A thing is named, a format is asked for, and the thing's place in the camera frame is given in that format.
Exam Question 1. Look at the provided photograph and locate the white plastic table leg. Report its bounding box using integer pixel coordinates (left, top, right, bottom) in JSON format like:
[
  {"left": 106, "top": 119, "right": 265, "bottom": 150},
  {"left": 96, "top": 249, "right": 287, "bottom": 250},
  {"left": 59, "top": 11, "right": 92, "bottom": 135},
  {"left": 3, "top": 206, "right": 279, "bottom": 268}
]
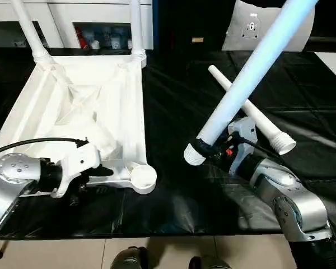
[
  {"left": 208, "top": 64, "right": 297, "bottom": 156},
  {"left": 129, "top": 0, "right": 148, "bottom": 63},
  {"left": 183, "top": 0, "right": 320, "bottom": 166},
  {"left": 10, "top": 0, "right": 55, "bottom": 66}
]

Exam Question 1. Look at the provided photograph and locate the black left robot foot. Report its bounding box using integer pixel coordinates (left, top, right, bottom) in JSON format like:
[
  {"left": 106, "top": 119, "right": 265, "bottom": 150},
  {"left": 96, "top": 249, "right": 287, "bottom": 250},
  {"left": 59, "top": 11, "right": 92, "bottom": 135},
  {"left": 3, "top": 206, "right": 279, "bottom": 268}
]
[{"left": 110, "top": 247, "right": 150, "bottom": 269}]

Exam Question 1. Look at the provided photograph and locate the black robot foot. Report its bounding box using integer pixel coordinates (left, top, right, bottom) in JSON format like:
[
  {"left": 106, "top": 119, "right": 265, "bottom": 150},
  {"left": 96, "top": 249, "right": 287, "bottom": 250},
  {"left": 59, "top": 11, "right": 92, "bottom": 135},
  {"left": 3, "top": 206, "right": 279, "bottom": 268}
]
[
  {"left": 110, "top": 247, "right": 150, "bottom": 269},
  {"left": 188, "top": 255, "right": 231, "bottom": 269}
]

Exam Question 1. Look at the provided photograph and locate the white plastic table top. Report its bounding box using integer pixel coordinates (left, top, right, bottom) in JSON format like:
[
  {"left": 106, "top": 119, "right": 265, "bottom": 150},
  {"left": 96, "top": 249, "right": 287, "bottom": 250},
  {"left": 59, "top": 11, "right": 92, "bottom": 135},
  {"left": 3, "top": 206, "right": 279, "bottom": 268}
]
[{"left": 0, "top": 53, "right": 158, "bottom": 196}]

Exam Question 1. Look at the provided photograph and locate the black right robot foot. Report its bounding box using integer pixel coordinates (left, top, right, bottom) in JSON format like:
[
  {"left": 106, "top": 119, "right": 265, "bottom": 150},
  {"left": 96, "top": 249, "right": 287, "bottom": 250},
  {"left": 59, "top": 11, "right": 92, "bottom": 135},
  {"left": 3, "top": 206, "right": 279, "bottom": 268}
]
[{"left": 188, "top": 255, "right": 231, "bottom": 269}]

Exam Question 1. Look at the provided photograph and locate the black box with yellow label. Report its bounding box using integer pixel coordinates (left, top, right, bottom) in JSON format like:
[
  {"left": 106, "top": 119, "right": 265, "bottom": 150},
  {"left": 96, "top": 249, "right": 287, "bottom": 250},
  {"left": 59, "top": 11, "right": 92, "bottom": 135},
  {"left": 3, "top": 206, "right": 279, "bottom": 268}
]
[{"left": 156, "top": 0, "right": 237, "bottom": 52}]

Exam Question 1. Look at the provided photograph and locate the white flat board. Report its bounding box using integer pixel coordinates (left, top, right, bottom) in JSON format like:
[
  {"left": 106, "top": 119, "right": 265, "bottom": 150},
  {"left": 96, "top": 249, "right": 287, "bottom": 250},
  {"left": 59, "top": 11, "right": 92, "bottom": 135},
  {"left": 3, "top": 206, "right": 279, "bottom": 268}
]
[{"left": 316, "top": 52, "right": 336, "bottom": 86}]

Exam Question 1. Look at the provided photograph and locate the white cabinet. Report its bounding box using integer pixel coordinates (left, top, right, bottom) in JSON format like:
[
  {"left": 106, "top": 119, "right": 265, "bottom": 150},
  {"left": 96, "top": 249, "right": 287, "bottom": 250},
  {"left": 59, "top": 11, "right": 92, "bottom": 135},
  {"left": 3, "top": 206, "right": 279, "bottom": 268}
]
[{"left": 0, "top": 0, "right": 155, "bottom": 51}]

